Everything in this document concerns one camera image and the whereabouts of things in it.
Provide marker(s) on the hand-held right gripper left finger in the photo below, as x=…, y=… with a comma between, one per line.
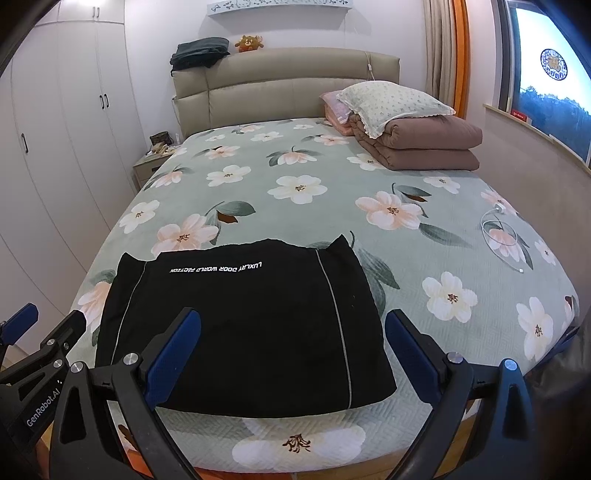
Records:
x=171, y=360

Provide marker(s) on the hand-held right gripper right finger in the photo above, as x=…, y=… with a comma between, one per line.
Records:
x=411, y=355

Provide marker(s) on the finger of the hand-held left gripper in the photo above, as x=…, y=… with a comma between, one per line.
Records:
x=18, y=321
x=64, y=332

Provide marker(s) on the black jacket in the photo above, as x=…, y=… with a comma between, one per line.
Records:
x=254, y=323

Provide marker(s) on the folded dark grey clothes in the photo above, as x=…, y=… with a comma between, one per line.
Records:
x=198, y=54

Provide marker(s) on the dark cloth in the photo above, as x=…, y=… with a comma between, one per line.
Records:
x=563, y=406

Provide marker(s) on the beige nightstand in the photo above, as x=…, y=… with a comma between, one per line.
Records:
x=147, y=168

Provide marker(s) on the bed with floral sheet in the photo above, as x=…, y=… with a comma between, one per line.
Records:
x=323, y=194

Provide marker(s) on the beige window ledge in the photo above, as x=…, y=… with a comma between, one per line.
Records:
x=531, y=194

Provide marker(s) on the white wardrobe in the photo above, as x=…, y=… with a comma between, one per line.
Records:
x=60, y=115

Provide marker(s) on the folded brown quilt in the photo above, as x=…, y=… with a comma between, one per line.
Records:
x=425, y=143

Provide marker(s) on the small brown bag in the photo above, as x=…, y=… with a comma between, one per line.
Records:
x=159, y=137

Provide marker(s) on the white floral pillow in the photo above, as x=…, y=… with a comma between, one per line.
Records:
x=392, y=104

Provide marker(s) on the pink pillow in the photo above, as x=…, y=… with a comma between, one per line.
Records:
x=334, y=108

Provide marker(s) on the red paper sign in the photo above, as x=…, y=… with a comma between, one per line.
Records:
x=520, y=115

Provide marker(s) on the window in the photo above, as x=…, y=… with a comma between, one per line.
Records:
x=549, y=101

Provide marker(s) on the beige padded headboard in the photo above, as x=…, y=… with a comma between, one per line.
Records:
x=277, y=87

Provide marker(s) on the beige and orange curtain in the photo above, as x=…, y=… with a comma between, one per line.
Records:
x=450, y=55

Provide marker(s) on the round window sticker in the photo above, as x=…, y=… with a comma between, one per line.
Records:
x=554, y=64

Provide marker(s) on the brown teddy bear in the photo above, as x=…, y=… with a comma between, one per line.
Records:
x=249, y=44

